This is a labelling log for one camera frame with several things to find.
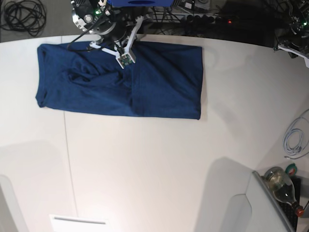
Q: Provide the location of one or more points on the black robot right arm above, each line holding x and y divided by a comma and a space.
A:
87, 14

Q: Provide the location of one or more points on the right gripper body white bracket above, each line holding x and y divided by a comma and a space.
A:
117, 39

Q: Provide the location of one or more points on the blue plastic crate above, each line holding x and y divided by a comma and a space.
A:
140, 3

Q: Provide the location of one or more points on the clear glass bottle red cap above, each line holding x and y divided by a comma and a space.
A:
282, 188

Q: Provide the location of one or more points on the green tape roll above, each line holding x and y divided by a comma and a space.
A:
291, 169

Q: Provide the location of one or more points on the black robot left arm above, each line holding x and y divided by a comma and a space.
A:
295, 30

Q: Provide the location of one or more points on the black power strip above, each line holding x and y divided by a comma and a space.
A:
218, 19

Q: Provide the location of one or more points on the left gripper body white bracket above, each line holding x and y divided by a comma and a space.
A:
294, 50

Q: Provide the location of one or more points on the dark blue t-shirt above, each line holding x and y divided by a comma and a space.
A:
165, 81

